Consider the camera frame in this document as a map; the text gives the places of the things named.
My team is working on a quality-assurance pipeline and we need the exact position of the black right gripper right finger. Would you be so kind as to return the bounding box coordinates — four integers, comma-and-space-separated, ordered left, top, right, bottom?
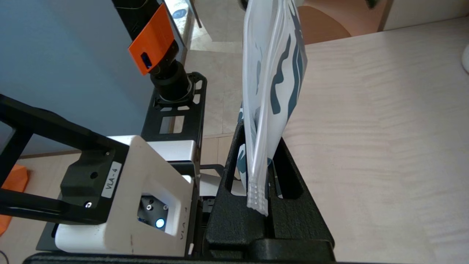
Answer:
267, 136, 336, 262

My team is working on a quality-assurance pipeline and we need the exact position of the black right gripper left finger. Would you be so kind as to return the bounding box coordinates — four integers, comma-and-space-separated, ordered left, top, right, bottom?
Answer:
204, 120, 274, 258

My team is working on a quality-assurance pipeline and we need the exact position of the white leaf-print pouch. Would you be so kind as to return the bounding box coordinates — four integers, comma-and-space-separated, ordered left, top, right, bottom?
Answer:
234, 0, 308, 217

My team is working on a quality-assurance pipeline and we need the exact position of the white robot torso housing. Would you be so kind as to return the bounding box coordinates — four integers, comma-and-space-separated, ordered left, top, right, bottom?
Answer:
55, 135, 200, 257

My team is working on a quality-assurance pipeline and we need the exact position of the brown pink chair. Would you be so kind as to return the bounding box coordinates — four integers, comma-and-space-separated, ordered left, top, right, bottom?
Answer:
297, 0, 389, 45

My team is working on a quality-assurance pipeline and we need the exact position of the orange plastic object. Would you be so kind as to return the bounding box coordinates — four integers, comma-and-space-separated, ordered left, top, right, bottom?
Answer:
0, 164, 29, 235

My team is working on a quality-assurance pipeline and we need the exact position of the black torso bracket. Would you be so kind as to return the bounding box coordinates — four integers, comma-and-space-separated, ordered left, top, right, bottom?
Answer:
0, 93, 129, 226

